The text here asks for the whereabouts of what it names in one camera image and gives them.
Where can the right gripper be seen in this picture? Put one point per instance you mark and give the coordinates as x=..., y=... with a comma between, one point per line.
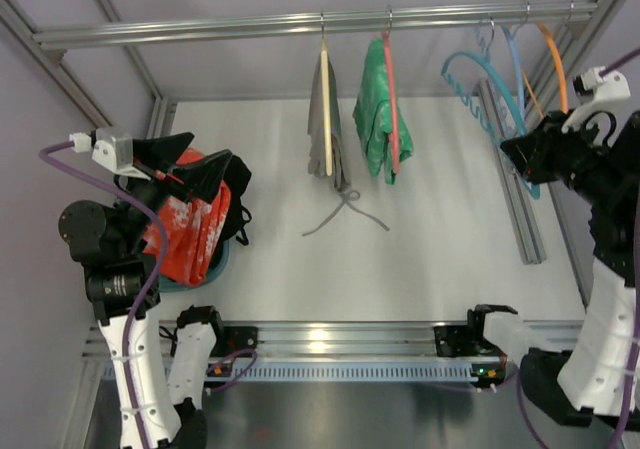
x=545, y=145

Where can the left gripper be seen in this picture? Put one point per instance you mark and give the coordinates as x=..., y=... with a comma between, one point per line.
x=148, y=174

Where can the teal blue hanger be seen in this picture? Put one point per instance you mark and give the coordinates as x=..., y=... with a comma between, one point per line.
x=514, y=105

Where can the red white patterned trousers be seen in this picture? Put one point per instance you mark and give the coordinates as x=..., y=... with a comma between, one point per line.
x=194, y=230

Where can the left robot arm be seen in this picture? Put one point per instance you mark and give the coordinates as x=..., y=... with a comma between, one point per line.
x=121, y=249

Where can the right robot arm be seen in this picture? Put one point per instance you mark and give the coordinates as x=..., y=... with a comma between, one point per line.
x=597, y=379

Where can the orange hanger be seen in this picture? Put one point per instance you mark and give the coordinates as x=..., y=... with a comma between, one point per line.
x=560, y=72

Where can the light blue hanger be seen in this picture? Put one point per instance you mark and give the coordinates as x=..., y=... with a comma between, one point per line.
x=515, y=59

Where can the green patterned trousers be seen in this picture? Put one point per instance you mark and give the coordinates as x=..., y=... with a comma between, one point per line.
x=372, y=114

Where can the brown grey trousers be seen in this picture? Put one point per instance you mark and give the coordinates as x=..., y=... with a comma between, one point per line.
x=340, y=181

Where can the pink hanger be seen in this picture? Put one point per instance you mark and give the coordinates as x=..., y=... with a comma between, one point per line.
x=395, y=134

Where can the beige wooden hanger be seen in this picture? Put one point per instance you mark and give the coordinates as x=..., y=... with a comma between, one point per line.
x=325, y=86

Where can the black clothes pile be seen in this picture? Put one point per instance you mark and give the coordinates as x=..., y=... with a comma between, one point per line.
x=237, y=178

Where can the teal laundry basket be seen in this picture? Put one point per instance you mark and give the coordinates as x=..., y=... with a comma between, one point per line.
x=217, y=266

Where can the right aluminium frame post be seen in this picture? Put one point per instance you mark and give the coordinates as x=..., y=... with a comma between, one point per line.
x=575, y=42

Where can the aluminium frame post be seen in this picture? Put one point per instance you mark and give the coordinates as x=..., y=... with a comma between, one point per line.
x=36, y=112
x=575, y=42

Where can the left aluminium frame post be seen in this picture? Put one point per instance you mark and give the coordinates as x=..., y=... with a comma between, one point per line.
x=36, y=112

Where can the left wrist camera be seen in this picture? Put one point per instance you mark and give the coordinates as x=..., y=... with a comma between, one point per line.
x=110, y=148

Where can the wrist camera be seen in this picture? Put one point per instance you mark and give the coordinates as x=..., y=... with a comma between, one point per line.
x=110, y=148
x=598, y=89

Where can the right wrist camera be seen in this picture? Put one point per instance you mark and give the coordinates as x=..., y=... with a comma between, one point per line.
x=598, y=89

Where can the aluminium hanging rail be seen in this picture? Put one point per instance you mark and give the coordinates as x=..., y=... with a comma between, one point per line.
x=131, y=34

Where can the light blue cable duct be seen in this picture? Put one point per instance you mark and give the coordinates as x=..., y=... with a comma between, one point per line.
x=265, y=370

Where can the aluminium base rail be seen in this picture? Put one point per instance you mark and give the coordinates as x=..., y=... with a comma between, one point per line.
x=329, y=341

